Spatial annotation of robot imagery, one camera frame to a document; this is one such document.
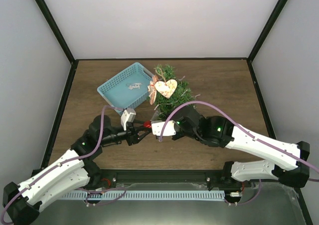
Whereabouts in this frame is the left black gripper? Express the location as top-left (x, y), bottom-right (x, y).
top-left (100, 119), bottom-right (153, 146)

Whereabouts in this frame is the red ball ornament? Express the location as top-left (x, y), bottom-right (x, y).
top-left (143, 120), bottom-right (152, 128)

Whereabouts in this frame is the clear battery box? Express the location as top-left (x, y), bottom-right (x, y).
top-left (151, 110), bottom-right (160, 121)

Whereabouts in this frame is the clear led light string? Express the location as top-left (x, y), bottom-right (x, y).
top-left (153, 75), bottom-right (201, 111)

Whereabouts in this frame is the small green christmas tree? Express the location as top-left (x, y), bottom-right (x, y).
top-left (148, 64), bottom-right (198, 120)

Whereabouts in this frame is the gingerbread figure ornament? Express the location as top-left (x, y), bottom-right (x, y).
top-left (148, 75), bottom-right (159, 105)

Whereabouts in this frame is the brown heart ornament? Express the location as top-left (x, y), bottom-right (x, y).
top-left (155, 67), bottom-right (177, 99)

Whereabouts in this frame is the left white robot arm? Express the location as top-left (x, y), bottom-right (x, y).
top-left (2, 114), bottom-right (152, 225)

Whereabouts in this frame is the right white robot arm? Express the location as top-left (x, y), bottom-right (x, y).
top-left (171, 106), bottom-right (310, 188)

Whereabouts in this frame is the blue plastic basket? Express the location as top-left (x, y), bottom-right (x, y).
top-left (97, 62), bottom-right (153, 109)

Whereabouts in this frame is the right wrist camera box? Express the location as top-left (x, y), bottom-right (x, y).
top-left (151, 120), bottom-right (176, 137)

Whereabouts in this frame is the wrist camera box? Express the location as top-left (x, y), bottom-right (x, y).
top-left (151, 120), bottom-right (176, 137)
top-left (121, 108), bottom-right (136, 131)

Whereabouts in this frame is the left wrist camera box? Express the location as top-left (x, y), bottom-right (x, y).
top-left (121, 108), bottom-right (136, 131)

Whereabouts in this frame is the black aluminium front rail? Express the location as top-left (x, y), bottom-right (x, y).
top-left (83, 169), bottom-right (244, 189)

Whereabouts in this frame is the light blue cable duct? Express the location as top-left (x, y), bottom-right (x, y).
top-left (62, 190), bottom-right (225, 202)

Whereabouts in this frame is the black frame post left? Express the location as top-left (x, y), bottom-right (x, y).
top-left (34, 0), bottom-right (75, 64)

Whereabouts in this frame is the black frame post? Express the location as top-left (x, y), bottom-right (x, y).
top-left (248, 0), bottom-right (288, 62)
top-left (34, 0), bottom-right (75, 64)

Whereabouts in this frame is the black frame post right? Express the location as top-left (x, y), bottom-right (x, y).
top-left (248, 0), bottom-right (288, 62)

